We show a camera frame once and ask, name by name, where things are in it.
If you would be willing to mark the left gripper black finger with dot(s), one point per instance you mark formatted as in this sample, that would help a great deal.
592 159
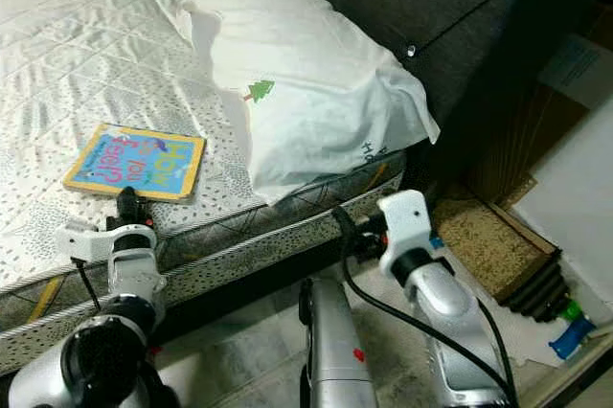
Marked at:
131 201

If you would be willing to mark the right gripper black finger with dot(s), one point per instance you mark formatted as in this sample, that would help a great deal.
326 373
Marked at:
342 221

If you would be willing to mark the blue yellow-edged children's book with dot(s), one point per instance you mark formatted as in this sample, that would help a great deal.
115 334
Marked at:
134 161

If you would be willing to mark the white pillow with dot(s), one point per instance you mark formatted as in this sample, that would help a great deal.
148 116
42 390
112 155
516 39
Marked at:
306 92

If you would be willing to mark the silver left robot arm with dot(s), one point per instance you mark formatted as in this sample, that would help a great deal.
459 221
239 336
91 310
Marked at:
139 279

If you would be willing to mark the silver right robot leg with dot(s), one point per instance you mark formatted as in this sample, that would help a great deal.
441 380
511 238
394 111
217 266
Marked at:
335 351

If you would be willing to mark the brown doormat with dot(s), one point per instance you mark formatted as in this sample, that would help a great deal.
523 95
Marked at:
488 245

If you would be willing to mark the grey patterned mattress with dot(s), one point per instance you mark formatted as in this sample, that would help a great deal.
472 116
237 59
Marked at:
77 44

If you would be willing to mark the black ribbed object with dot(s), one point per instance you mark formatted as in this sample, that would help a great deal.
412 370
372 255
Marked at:
541 288

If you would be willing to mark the white panel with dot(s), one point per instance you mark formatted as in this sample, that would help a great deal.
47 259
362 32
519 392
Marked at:
575 188

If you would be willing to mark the blue bottle green cap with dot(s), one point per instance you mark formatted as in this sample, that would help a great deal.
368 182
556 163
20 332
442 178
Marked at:
573 339

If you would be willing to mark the dark tufted headboard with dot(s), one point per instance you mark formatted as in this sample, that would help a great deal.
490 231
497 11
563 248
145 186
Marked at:
469 6

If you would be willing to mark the labelled cardboard box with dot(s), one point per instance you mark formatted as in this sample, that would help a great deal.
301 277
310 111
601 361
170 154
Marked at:
579 68

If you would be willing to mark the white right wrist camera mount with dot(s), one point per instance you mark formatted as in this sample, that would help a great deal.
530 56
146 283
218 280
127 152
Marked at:
404 226

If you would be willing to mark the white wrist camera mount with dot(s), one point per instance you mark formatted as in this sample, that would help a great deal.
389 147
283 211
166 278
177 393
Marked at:
84 238
404 226

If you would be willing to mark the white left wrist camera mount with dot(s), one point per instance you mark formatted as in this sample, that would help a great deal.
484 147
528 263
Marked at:
84 238

